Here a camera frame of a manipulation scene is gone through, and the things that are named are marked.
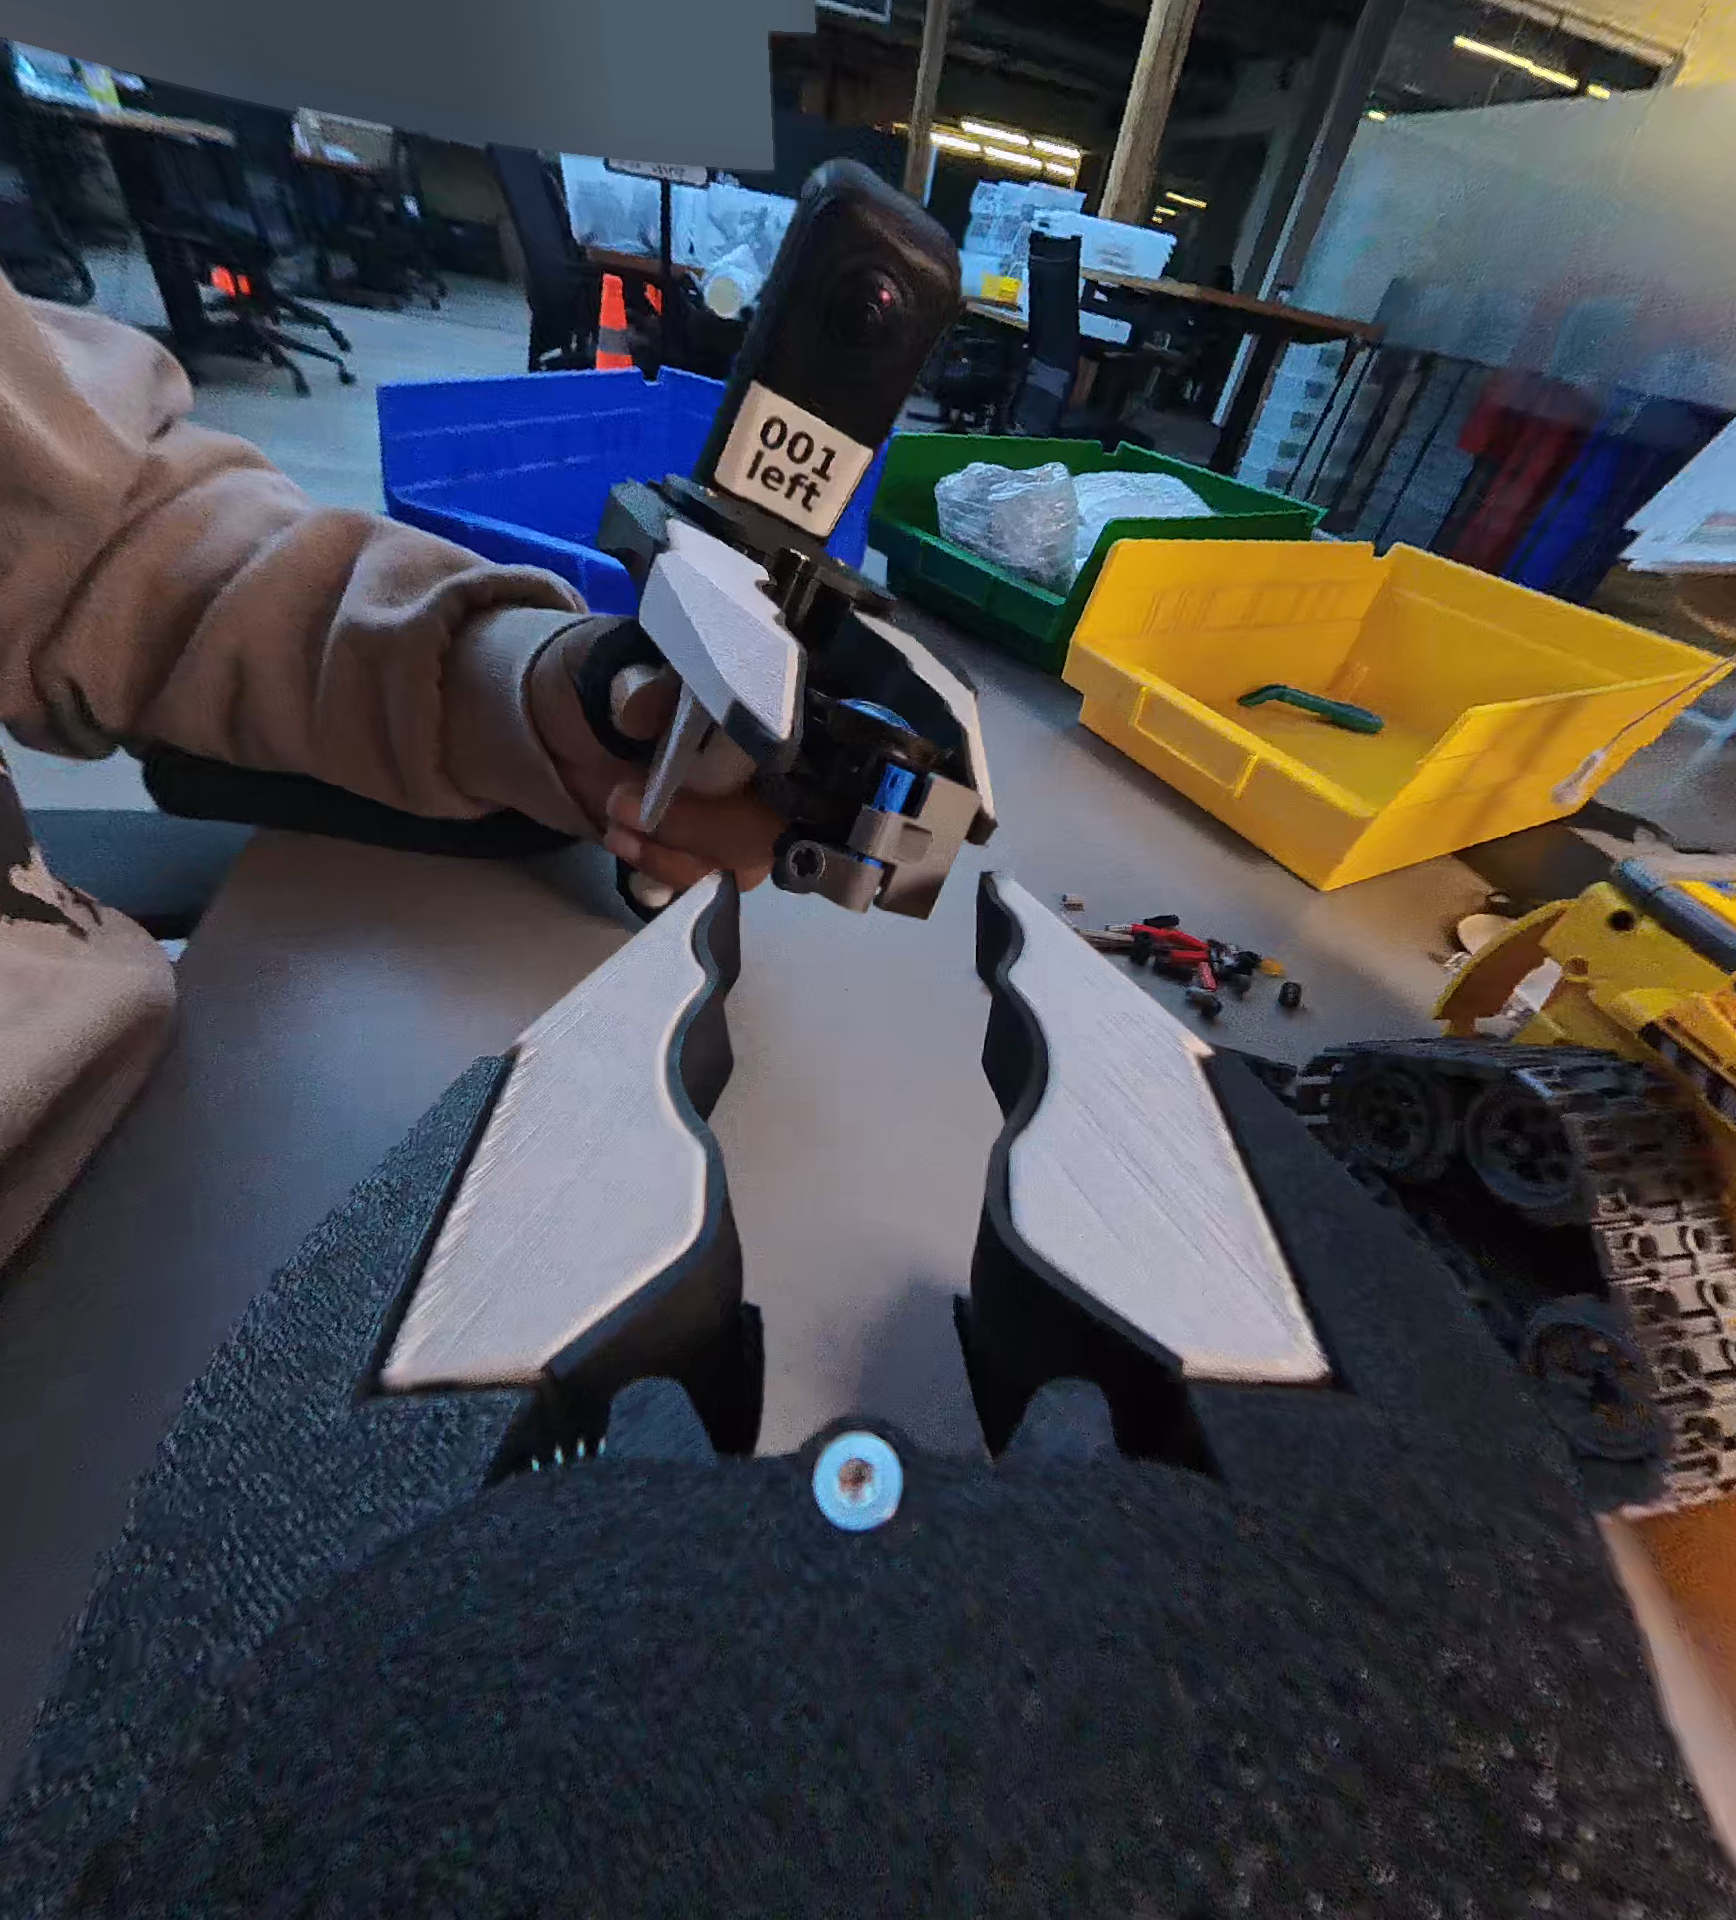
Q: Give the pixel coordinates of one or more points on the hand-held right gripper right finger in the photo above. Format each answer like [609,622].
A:
[1153,1200]

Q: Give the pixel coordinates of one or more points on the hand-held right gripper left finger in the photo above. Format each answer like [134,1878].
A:
[569,1200]

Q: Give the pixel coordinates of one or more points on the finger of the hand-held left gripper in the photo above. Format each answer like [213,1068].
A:
[959,735]
[726,630]

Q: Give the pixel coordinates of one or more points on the grey block head assembly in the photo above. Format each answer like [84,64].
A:
[899,841]

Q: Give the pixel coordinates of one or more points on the pile of small building pieces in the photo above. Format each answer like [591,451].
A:
[1169,944]

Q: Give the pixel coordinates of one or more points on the person's left forearm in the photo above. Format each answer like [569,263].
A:
[282,601]

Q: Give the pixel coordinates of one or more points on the grey desk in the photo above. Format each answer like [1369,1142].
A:
[358,975]

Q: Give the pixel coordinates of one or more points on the person's left hand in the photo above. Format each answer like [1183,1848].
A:
[688,841]

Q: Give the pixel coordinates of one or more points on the green storage bin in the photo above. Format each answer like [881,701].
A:
[989,585]

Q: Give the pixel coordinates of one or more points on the black office chair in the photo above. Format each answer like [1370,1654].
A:
[1055,330]
[547,254]
[239,284]

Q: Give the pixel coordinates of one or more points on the clear plastic bags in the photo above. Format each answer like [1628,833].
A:
[1011,518]

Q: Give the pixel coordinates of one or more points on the orange traffic cone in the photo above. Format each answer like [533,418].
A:
[614,330]

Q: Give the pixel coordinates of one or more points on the blue storage bin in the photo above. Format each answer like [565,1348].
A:
[508,465]

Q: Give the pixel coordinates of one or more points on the green brick separator tool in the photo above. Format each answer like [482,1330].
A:
[1311,710]

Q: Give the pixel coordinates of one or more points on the wooden pillar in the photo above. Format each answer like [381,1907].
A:
[1150,104]

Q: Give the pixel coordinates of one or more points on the wooden background table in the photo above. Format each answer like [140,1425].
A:
[1229,309]

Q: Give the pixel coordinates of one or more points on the small yellow storage bin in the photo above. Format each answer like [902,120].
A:
[1409,781]

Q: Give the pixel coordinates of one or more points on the yellow toy robot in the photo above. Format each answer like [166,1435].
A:
[1633,1080]

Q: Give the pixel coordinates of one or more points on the person in beige hoodie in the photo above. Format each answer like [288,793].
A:
[13,975]

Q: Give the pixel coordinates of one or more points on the stacked storage bins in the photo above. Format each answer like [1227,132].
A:
[1529,465]

